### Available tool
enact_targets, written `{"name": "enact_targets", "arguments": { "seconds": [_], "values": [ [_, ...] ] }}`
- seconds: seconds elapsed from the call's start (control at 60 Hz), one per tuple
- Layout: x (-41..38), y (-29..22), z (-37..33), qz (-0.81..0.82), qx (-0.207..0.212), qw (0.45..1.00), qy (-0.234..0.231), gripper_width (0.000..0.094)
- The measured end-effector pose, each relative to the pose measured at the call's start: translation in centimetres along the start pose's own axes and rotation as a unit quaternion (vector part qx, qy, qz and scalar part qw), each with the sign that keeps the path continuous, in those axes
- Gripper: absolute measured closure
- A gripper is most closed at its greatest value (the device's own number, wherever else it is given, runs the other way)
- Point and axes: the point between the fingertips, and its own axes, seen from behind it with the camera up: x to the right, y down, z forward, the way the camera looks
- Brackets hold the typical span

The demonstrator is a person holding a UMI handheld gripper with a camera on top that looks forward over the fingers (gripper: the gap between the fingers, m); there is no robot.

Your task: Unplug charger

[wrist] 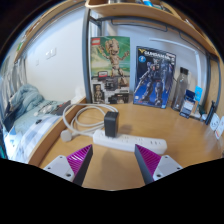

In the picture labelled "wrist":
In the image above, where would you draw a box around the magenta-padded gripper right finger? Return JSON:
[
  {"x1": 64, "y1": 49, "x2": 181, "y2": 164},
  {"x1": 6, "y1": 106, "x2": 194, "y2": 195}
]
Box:
[{"x1": 134, "y1": 143, "x2": 184, "y2": 185}]

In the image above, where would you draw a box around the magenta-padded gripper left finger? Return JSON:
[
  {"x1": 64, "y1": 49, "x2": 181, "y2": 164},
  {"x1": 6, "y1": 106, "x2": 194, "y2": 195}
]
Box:
[{"x1": 43, "y1": 143, "x2": 94, "y2": 187}]

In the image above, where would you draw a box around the black charger block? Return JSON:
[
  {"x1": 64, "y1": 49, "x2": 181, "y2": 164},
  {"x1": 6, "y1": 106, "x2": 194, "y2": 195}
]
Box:
[{"x1": 103, "y1": 111, "x2": 120, "y2": 138}]

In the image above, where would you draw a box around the white power strip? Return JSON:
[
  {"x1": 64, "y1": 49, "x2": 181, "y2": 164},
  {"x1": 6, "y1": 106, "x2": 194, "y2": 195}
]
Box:
[{"x1": 92, "y1": 129, "x2": 168, "y2": 155}]

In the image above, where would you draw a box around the bed with plaid sheet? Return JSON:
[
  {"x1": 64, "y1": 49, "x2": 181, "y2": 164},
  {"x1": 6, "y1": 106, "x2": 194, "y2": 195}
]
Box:
[{"x1": 0, "y1": 96, "x2": 73, "y2": 163}]

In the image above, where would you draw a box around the small blue and white carton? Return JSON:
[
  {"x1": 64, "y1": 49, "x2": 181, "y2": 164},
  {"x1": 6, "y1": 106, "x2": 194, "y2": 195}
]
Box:
[{"x1": 179, "y1": 89, "x2": 197, "y2": 119}]

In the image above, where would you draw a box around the white mug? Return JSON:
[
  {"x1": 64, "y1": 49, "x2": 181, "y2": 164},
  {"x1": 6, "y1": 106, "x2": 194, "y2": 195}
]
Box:
[{"x1": 209, "y1": 113, "x2": 221, "y2": 131}]

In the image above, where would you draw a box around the black electric shaver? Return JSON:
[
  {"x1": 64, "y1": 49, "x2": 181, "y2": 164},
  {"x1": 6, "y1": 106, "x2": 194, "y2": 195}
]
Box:
[{"x1": 204, "y1": 100, "x2": 217, "y2": 126}]

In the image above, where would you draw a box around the pale blue blanket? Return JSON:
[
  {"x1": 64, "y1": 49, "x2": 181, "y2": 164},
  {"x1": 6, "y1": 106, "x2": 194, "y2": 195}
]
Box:
[{"x1": 9, "y1": 83, "x2": 45, "y2": 118}]

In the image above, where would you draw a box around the clear bottle with dark cap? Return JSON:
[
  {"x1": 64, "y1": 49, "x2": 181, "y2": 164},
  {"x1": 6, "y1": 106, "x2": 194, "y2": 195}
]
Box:
[{"x1": 172, "y1": 66, "x2": 190, "y2": 112}]

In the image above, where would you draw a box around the light blue packet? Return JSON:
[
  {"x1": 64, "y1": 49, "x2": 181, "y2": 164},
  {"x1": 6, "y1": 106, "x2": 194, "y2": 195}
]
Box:
[{"x1": 194, "y1": 85, "x2": 204, "y2": 103}]

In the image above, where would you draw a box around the blue robot model kit box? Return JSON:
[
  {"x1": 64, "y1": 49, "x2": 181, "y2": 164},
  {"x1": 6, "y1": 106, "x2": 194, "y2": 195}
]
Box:
[{"x1": 133, "y1": 45, "x2": 177, "y2": 109}]

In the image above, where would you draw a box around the white desk lamp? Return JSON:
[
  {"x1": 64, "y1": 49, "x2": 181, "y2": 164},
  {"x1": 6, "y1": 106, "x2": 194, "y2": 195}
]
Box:
[{"x1": 158, "y1": 37, "x2": 203, "y2": 92}]

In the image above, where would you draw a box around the green toy figure box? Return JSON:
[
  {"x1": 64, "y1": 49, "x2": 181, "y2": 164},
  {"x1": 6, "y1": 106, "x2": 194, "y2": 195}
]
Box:
[{"x1": 90, "y1": 35, "x2": 131, "y2": 105}]

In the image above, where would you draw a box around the wooden shelf unit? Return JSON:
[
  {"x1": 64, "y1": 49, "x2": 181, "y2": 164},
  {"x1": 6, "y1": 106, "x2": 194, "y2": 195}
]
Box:
[{"x1": 84, "y1": 0, "x2": 218, "y2": 58}]

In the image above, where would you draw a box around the white power strip cable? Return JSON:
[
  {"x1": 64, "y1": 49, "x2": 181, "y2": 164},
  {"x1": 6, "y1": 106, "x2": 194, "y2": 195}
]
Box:
[{"x1": 60, "y1": 103, "x2": 119, "y2": 143}]

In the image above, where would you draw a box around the white wall switch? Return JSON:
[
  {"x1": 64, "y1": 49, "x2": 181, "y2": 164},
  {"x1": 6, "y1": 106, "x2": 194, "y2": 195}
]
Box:
[{"x1": 45, "y1": 48, "x2": 57, "y2": 60}]

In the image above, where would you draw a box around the grey metal desk frame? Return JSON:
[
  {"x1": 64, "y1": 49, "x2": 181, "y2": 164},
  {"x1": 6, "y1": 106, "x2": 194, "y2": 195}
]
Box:
[{"x1": 81, "y1": 6, "x2": 222, "y2": 116}]

